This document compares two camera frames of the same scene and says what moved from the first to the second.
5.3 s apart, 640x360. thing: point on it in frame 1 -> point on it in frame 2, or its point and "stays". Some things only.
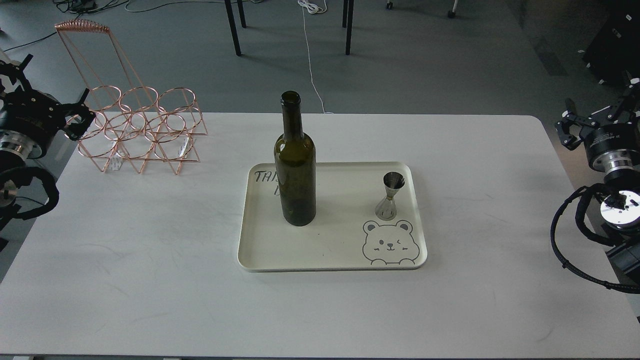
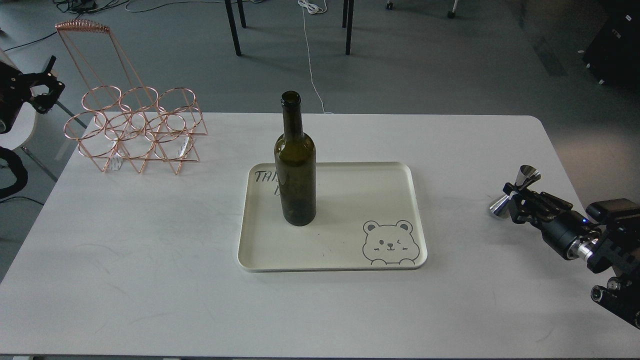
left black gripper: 38,114 -> 44,103
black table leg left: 228,5 stays
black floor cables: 81,7 stays
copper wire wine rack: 133,122 stays
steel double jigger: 386,210 -> 526,174
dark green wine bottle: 295,162 stays
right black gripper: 597,141 -> 567,232
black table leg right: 349,7 stays
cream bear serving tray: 346,235 stays
